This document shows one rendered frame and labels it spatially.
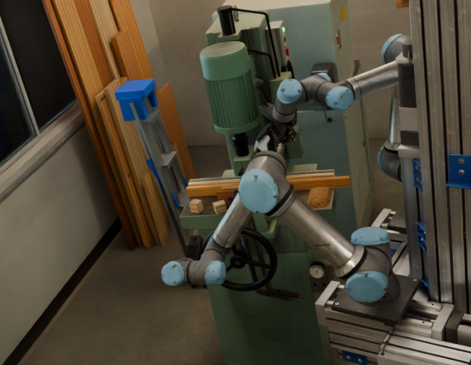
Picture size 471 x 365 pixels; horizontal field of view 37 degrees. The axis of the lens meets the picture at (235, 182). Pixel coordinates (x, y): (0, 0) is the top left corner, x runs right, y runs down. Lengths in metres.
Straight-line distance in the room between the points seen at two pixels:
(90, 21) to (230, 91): 1.83
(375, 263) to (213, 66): 0.95
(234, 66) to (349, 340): 1.03
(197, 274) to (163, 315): 1.61
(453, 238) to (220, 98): 0.96
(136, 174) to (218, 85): 1.69
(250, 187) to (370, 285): 0.45
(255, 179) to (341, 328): 0.70
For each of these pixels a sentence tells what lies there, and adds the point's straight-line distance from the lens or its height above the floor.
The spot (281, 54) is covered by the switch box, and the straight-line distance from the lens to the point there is 2.89.
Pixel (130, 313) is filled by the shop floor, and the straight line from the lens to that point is 3.92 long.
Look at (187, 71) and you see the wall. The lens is 5.35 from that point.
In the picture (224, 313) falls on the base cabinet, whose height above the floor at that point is 0.42.
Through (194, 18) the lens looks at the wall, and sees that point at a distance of 5.19.
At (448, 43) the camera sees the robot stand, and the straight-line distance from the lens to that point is 2.01.
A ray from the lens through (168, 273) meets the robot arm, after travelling 2.26.
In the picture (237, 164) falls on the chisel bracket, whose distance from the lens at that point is 2.76.
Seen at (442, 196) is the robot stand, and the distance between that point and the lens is 2.22.
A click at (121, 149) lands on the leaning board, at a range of 4.14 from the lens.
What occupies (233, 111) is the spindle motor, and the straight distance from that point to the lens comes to 2.63.
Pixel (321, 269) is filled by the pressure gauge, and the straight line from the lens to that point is 2.75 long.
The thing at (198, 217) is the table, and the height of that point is 0.89.
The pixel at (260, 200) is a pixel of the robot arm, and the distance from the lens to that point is 1.98.
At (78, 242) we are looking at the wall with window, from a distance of 4.26.
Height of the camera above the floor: 2.26
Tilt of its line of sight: 27 degrees down
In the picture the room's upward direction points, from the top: 12 degrees counter-clockwise
